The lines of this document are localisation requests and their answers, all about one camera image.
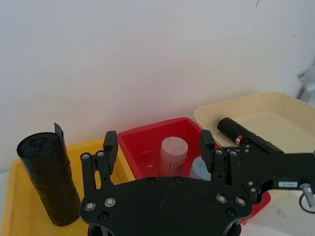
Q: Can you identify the cream plastic tray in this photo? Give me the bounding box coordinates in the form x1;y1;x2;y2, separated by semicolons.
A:
194;91;315;202

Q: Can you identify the dark cable with silver plug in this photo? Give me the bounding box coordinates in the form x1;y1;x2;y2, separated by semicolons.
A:
299;183;315;213

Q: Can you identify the clear jar blue lid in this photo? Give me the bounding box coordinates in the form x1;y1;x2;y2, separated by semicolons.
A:
189;156;212;181

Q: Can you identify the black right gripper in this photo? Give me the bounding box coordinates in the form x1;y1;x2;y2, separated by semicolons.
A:
220;144;315;204

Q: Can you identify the clear jar white lid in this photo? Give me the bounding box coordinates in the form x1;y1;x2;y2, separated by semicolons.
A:
159;136;189;177

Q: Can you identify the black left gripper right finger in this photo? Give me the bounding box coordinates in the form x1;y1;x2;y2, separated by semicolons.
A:
198;129;247;195

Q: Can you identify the yellow plastic bin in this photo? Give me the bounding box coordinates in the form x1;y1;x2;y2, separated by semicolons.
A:
0;138;136;236

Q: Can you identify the red plastic bin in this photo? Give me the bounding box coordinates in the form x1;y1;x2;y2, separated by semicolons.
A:
117;117;271;226

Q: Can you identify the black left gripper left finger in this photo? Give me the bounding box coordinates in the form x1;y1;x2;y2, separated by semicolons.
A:
80;130;119;197

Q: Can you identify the black bag roll loose flap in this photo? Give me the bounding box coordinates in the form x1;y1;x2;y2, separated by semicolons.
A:
16;122;82;226

